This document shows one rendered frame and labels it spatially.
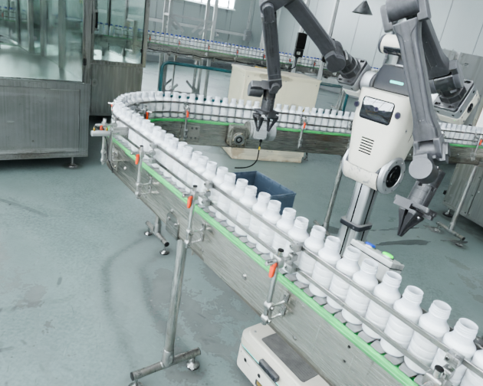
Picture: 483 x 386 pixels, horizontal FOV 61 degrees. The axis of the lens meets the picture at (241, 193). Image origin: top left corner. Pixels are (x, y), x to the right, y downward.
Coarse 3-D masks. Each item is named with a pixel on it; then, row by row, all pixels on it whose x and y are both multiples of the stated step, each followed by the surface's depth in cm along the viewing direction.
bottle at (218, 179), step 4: (220, 168) 145; (224, 168) 146; (220, 172) 143; (224, 172) 143; (216, 176) 145; (220, 176) 143; (224, 176) 143; (212, 180) 145; (216, 180) 144; (220, 180) 143; (224, 180) 144; (216, 184) 143; (220, 184) 143; (212, 188) 145; (212, 192) 145; (216, 192) 144; (212, 196) 146; (216, 196) 145; (212, 200) 146; (216, 200) 145; (216, 204) 146; (212, 208) 147
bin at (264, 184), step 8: (240, 176) 212; (248, 176) 215; (256, 176) 218; (264, 176) 212; (248, 184) 218; (256, 184) 219; (264, 184) 213; (272, 184) 208; (280, 184) 204; (272, 192) 209; (280, 192) 204; (288, 192) 199; (280, 200) 191; (288, 200) 195; (280, 208) 194
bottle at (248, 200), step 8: (248, 192) 130; (256, 192) 131; (240, 200) 132; (248, 200) 130; (256, 200) 132; (240, 208) 132; (240, 216) 132; (248, 216) 132; (248, 224) 133; (240, 232) 134
